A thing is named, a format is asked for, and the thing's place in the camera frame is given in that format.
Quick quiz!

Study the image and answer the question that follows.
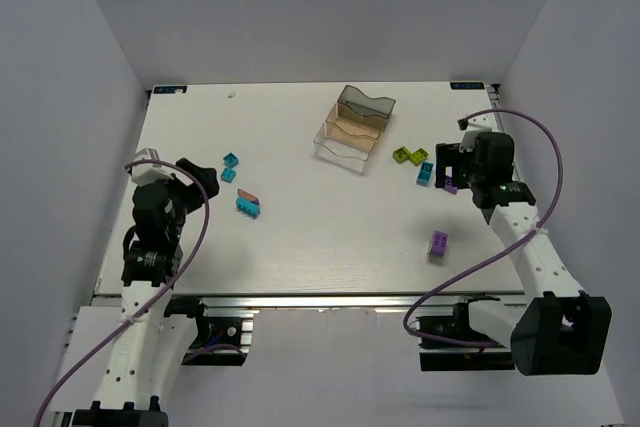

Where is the purple sloped lego brick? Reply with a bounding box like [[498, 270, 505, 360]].
[[444, 176, 459, 195]]

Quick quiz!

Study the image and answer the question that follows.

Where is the green lego brick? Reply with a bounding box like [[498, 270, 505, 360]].
[[409, 148, 429, 166], [392, 147, 411, 164]]

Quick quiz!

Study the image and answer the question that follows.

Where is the teal long lego brick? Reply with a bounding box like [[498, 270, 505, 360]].
[[235, 197, 261, 218]]

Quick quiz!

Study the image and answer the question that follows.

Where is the purple long lego brick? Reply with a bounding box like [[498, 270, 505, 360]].
[[427, 230, 448, 258]]

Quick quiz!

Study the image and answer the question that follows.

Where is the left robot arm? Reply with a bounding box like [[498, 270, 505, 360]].
[[71, 153, 219, 426]]

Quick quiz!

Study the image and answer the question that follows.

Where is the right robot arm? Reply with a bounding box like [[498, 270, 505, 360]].
[[435, 132, 612, 376]]

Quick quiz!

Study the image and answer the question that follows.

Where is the teal lego brick right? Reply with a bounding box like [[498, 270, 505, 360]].
[[416, 161, 434, 186]]

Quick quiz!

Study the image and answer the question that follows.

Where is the teal lego brick lower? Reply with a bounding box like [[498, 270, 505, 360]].
[[220, 167, 236, 183]]

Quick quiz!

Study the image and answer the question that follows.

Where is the teal lego brick top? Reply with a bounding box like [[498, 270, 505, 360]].
[[223, 153, 239, 169]]

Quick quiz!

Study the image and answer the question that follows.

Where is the blue label right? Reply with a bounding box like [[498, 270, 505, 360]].
[[449, 81, 485, 91]]

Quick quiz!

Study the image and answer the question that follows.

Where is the blue label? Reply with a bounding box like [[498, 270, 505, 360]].
[[152, 85, 187, 95], [449, 81, 485, 91]]

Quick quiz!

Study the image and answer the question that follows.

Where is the blue label left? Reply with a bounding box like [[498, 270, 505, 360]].
[[152, 85, 187, 95]]

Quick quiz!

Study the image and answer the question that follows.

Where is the clear plastic bin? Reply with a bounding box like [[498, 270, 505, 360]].
[[313, 123, 378, 174]]

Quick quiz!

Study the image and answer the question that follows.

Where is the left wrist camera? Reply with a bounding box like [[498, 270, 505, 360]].
[[128, 148, 173, 186]]

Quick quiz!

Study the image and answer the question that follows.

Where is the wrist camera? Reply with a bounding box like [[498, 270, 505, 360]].
[[128, 148, 173, 186], [458, 114, 493, 153]]

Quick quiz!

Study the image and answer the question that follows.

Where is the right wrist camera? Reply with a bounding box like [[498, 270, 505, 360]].
[[458, 114, 493, 153]]

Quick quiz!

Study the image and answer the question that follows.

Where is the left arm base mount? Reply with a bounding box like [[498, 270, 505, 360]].
[[164, 297, 246, 366]]

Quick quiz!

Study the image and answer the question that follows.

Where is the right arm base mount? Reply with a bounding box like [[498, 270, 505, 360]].
[[411, 299, 515, 372]]

